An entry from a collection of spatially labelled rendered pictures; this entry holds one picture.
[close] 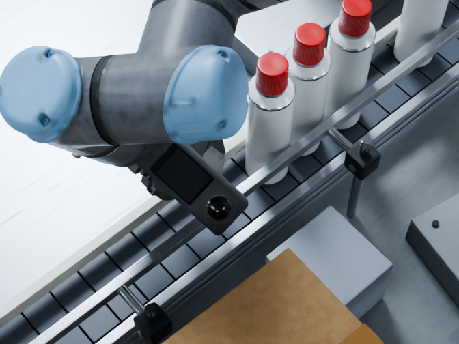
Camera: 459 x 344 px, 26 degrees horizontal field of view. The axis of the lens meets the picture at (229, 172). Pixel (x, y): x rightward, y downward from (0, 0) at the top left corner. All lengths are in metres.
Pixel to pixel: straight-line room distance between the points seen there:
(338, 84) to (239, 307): 0.39
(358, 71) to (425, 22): 0.13
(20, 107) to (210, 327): 0.24
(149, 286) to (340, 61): 0.33
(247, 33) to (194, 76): 0.55
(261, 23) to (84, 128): 0.56
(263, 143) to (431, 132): 0.29
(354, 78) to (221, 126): 0.39
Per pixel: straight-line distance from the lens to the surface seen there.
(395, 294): 1.19
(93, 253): 1.12
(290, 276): 0.86
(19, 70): 0.82
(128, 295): 1.03
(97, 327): 1.11
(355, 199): 1.19
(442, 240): 1.17
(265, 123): 1.07
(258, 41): 1.31
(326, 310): 0.85
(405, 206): 1.24
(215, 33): 0.82
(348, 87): 1.16
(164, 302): 1.12
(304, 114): 1.13
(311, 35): 1.05
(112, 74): 0.80
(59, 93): 0.79
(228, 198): 0.95
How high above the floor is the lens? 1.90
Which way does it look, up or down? 59 degrees down
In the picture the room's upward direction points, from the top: straight up
